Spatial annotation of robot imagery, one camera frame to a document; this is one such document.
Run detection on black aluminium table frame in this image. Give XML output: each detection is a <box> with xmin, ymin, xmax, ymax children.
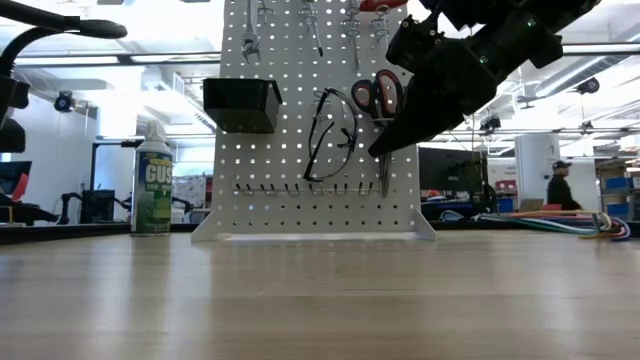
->
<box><xmin>0</xmin><ymin>219</ymin><xmax>640</xmax><ymax>240</ymax></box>

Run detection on person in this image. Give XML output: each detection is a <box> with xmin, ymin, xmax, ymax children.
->
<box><xmin>546</xmin><ymin>159</ymin><xmax>584</xmax><ymax>212</ymax></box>

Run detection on small metal pegboard hook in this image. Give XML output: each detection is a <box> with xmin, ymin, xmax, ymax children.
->
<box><xmin>372</xmin><ymin>4</ymin><xmax>392</xmax><ymax>44</ymax></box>

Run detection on coloured wire bundle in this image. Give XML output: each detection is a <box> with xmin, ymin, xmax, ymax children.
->
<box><xmin>439</xmin><ymin>207</ymin><xmax>632</xmax><ymax>242</ymax></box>

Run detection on black monitor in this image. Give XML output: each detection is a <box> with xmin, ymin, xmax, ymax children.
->
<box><xmin>0</xmin><ymin>159</ymin><xmax>34</xmax><ymax>202</ymax></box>

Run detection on black plastic bin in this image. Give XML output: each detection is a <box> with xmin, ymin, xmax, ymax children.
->
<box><xmin>202</xmin><ymin>77</ymin><xmax>284</xmax><ymax>135</ymax></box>

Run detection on clear safety glasses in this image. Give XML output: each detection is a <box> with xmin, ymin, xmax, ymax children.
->
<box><xmin>303</xmin><ymin>87</ymin><xmax>360</xmax><ymax>184</ymax></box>

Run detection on scissors with red-blue handles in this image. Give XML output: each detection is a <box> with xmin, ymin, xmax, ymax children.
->
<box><xmin>350</xmin><ymin>68</ymin><xmax>406</xmax><ymax>199</ymax></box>

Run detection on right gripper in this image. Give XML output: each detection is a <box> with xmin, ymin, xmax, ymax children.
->
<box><xmin>368</xmin><ymin>14</ymin><xmax>502</xmax><ymax>157</ymax></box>

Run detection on green duster spray can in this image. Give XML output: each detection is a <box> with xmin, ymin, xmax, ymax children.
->
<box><xmin>130</xmin><ymin>119</ymin><xmax>175</xmax><ymax>237</ymax></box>

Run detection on wire multi-prong tool rack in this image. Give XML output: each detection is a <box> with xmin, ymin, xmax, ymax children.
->
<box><xmin>232</xmin><ymin>174</ymin><xmax>382</xmax><ymax>197</ymax></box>

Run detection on white cylindrical appliance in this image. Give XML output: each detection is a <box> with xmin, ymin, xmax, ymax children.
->
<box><xmin>514</xmin><ymin>132</ymin><xmax>565</xmax><ymax>211</ymax></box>

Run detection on green black screwdriver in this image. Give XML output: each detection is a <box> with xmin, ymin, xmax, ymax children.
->
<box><xmin>302</xmin><ymin>0</ymin><xmax>325</xmax><ymax>58</ymax></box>

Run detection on white metal pegboard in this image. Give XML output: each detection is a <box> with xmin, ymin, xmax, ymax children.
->
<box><xmin>191</xmin><ymin>0</ymin><xmax>436</xmax><ymax>244</ymax></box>

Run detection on black machine cabinet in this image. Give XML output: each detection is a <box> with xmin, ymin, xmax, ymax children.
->
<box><xmin>418</xmin><ymin>146</ymin><xmax>490</xmax><ymax>204</ymax></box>

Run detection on black crate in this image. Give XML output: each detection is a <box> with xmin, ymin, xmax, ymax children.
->
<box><xmin>81</xmin><ymin>188</ymin><xmax>117</xmax><ymax>225</ymax></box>

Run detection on double ring metal hook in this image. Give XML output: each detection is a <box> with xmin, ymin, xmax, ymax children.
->
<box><xmin>313</xmin><ymin>89</ymin><xmax>335</xmax><ymax>125</ymax></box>
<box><xmin>343</xmin><ymin>0</ymin><xmax>362</xmax><ymax>40</ymax></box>

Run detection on red-handled screwdriver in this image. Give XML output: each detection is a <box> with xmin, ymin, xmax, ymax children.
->
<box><xmin>349</xmin><ymin>0</ymin><xmax>361</xmax><ymax>71</ymax></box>

